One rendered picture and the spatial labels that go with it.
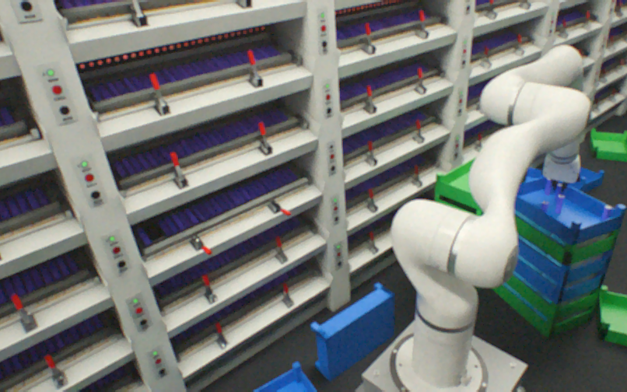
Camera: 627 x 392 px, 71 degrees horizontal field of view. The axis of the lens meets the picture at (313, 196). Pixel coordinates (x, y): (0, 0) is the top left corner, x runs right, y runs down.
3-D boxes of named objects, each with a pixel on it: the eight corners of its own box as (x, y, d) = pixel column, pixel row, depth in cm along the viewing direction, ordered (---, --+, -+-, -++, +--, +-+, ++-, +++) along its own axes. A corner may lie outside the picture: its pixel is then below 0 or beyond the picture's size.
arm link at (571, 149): (541, 154, 139) (575, 159, 134) (543, 124, 130) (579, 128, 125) (549, 135, 143) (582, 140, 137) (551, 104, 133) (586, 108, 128)
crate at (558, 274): (607, 267, 147) (614, 249, 143) (561, 286, 142) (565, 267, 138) (538, 224, 172) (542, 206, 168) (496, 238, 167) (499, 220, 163)
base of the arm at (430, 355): (497, 369, 101) (512, 311, 91) (448, 424, 91) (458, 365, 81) (429, 323, 114) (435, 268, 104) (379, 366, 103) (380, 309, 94)
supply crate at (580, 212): (620, 228, 140) (627, 206, 136) (571, 246, 134) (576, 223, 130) (546, 188, 164) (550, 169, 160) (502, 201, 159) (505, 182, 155)
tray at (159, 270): (320, 202, 151) (325, 182, 144) (149, 287, 119) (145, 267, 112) (285, 167, 160) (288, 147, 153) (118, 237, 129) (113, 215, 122)
